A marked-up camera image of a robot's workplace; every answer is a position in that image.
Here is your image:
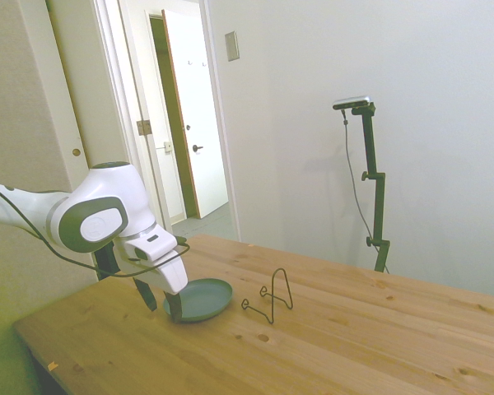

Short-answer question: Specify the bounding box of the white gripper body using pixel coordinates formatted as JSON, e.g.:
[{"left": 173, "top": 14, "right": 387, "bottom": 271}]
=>
[{"left": 114, "top": 224, "right": 189, "bottom": 295}]

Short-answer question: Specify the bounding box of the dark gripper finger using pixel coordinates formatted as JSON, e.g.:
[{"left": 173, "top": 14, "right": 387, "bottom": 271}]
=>
[
  {"left": 163, "top": 290, "right": 184, "bottom": 323},
  {"left": 133, "top": 278, "right": 158, "bottom": 313}
]

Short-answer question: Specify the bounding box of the teal round plate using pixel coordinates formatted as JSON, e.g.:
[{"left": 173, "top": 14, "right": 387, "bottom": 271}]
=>
[{"left": 162, "top": 278, "right": 235, "bottom": 324}]

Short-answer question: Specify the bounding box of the white door with brown edge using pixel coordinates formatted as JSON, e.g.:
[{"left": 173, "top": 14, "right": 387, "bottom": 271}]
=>
[{"left": 161, "top": 8, "right": 230, "bottom": 221}]

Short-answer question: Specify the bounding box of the beige door with knob hole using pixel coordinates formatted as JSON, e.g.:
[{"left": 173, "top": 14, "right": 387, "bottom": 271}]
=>
[{"left": 44, "top": 0, "right": 141, "bottom": 194}]

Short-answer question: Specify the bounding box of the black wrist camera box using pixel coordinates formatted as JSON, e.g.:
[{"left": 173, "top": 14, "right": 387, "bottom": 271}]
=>
[{"left": 93, "top": 244, "right": 121, "bottom": 281}]

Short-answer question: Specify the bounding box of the black wire plate stand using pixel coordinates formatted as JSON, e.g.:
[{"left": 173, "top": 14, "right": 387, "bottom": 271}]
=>
[{"left": 240, "top": 267, "right": 295, "bottom": 327}]

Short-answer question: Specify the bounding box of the white door frame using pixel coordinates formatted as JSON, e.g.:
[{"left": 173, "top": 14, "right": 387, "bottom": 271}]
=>
[{"left": 91, "top": 0, "right": 242, "bottom": 243}]

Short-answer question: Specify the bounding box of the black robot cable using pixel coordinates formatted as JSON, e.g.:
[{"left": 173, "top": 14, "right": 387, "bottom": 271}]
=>
[{"left": 0, "top": 179, "right": 191, "bottom": 279}]

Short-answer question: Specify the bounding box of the grey wall switch plate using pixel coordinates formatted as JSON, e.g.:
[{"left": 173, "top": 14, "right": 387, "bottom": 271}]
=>
[{"left": 224, "top": 30, "right": 241, "bottom": 63}]

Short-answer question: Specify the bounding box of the black camera stand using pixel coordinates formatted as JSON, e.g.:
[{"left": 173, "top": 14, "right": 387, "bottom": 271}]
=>
[{"left": 348, "top": 102, "right": 393, "bottom": 274}]

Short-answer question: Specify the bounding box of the silver exterior camera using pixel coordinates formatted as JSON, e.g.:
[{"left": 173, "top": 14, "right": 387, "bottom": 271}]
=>
[{"left": 332, "top": 95, "right": 374, "bottom": 112}]

